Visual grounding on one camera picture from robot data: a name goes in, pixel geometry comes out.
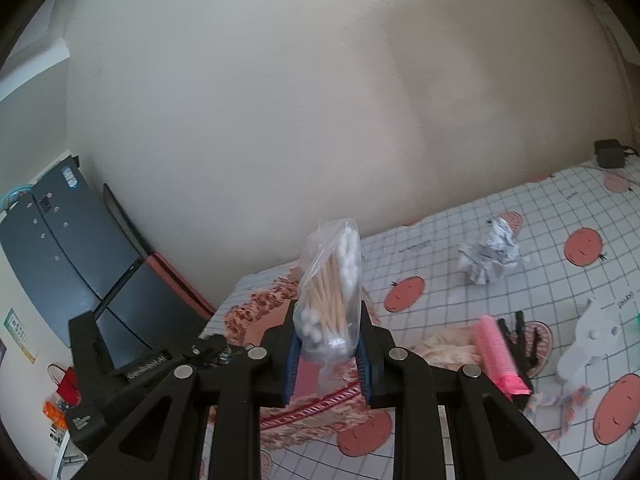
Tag colourful braided bracelet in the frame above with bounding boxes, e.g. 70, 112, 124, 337
522, 385, 593, 436

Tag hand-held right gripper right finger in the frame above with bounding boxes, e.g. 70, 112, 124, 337
356, 300, 581, 480

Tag orange small items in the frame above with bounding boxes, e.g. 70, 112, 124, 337
42, 400, 68, 431

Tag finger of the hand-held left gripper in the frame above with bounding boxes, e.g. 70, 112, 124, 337
190, 334, 229, 367

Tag green wall sticker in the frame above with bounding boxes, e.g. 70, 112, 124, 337
4, 307, 38, 363

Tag floral cardboard box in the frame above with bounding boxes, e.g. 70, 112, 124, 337
202, 262, 396, 453

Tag red paper bag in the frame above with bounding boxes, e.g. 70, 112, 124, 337
47, 364, 81, 406

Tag white plastic part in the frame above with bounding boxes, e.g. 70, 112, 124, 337
555, 297, 623, 386

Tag pink hair roller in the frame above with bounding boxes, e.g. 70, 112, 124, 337
472, 314, 533, 396

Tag white paper ball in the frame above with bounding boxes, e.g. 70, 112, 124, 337
457, 215, 523, 286

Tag pink flat board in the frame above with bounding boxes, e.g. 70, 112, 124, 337
145, 252, 218, 321

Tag black action figure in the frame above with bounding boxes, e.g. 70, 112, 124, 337
500, 310, 553, 376

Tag dark blue refrigerator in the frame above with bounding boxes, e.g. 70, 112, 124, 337
0, 155, 156, 366

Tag bag of cotton swabs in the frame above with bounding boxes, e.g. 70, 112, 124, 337
292, 217, 364, 366

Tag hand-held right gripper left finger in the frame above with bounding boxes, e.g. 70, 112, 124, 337
75, 300, 301, 480

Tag black power adapter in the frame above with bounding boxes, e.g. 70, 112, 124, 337
594, 139, 628, 170

